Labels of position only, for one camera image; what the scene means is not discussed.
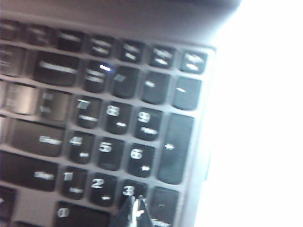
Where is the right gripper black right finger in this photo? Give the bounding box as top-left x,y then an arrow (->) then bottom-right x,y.
136,195 -> 152,227

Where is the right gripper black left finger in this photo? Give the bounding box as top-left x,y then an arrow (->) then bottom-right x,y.
110,195 -> 134,227

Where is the black laptop computer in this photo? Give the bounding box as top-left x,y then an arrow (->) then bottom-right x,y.
0,0 -> 242,227

